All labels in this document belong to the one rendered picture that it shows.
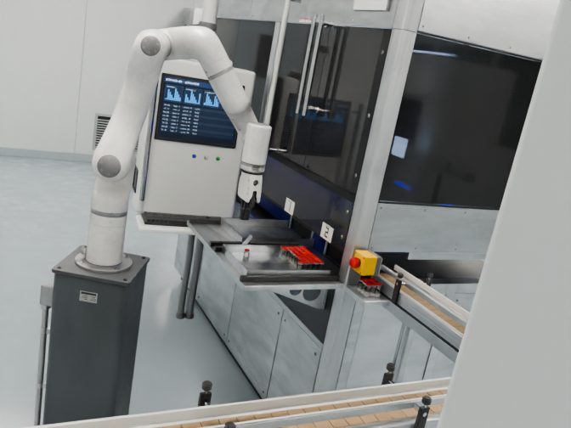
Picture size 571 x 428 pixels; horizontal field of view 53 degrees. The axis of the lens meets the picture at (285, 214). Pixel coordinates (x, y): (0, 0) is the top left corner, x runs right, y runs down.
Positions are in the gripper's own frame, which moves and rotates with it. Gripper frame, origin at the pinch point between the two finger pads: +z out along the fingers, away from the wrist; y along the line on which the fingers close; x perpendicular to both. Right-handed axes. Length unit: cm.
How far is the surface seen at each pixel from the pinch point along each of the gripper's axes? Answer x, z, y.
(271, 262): -18.7, 22.0, 8.8
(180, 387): -10, 110, 61
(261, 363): -40, 86, 39
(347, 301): -41, 29, -13
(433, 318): -49, 18, -50
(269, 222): -38, 20, 53
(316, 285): -27.7, 22.7, -11.5
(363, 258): -38.2, 8.2, -21.1
